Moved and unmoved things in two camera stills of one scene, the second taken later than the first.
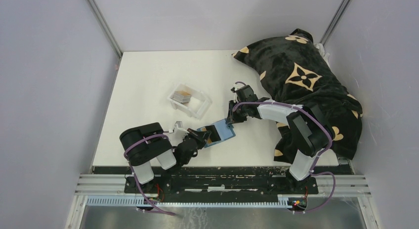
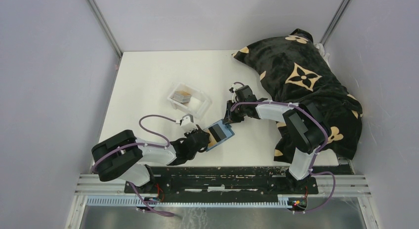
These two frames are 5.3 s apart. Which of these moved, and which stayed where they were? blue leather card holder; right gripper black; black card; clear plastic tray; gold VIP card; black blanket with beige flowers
Moved: black card; gold VIP card
Stayed: right gripper black; blue leather card holder; black blanket with beige flowers; clear plastic tray
